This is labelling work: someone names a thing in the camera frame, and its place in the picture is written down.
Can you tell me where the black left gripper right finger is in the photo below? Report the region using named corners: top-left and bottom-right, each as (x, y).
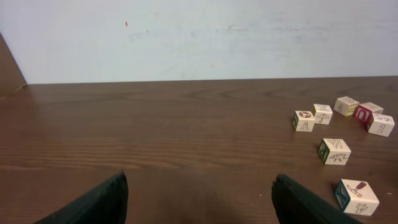
top-left (271, 174), bottom-right (361, 224)

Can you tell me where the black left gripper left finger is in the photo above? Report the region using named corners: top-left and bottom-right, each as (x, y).
top-left (36, 171), bottom-right (129, 224)

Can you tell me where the hammer wooden block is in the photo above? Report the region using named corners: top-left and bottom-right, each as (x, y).
top-left (335, 179), bottom-right (379, 216)

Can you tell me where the W wooden block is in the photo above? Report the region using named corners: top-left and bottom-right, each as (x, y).
top-left (318, 138), bottom-right (351, 166)

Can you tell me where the ball A wooden block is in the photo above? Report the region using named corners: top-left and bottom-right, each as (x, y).
top-left (292, 111), bottom-right (315, 132)

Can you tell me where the umbrella wooden block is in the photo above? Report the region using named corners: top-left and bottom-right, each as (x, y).
top-left (313, 104), bottom-right (333, 125)

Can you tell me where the yellow side wooden block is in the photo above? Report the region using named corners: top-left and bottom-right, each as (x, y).
top-left (333, 96), bottom-right (360, 116)

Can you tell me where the red side wooden block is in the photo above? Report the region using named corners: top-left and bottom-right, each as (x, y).
top-left (353, 102), bottom-right (384, 123)

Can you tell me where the green N wooden block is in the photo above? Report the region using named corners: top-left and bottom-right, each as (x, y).
top-left (367, 113), bottom-right (395, 137)

